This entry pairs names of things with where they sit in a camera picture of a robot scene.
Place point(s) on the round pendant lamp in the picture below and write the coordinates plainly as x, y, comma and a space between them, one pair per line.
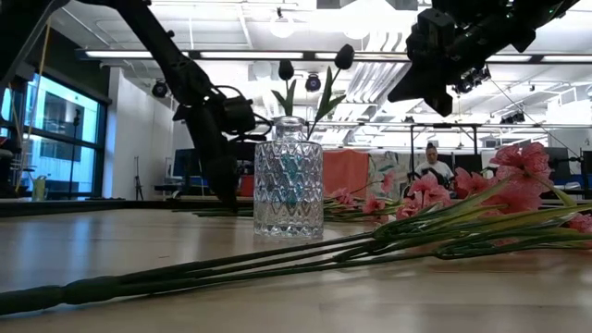
282, 28

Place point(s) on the ceiling light bar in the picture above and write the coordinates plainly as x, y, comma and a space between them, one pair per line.
254, 55

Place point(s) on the black tulip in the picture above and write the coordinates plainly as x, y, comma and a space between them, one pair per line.
344, 56
286, 70

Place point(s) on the black ceiling spotlight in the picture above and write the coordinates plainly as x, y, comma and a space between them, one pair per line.
313, 83
160, 89

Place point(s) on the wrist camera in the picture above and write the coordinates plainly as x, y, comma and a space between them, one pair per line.
238, 115
472, 81

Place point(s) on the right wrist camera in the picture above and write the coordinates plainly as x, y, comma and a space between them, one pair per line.
472, 81

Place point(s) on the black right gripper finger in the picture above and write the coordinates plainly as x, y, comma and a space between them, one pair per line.
443, 90
414, 83

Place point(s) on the clear glass vase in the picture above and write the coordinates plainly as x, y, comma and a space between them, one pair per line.
287, 194

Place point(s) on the yellow-green cup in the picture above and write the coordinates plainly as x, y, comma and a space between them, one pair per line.
39, 189

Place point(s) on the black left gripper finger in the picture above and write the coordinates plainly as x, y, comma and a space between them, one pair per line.
225, 185

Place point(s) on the floral cloth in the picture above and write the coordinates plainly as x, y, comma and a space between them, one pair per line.
377, 162

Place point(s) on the black monitor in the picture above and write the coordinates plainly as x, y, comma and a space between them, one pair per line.
185, 162

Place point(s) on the black tripod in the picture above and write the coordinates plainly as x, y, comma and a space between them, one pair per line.
138, 185

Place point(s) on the large window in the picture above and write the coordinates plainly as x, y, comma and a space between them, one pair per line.
60, 120

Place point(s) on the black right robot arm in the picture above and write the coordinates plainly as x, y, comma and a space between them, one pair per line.
499, 28

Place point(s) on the black microphone stand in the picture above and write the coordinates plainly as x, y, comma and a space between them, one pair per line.
73, 152

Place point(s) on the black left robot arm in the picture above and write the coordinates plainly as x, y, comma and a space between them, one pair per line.
152, 37

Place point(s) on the orange cloth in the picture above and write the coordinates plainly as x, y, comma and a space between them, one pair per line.
344, 171

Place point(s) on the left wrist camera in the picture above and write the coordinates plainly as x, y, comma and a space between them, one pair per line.
238, 115

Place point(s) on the person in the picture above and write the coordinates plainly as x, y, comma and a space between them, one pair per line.
435, 168

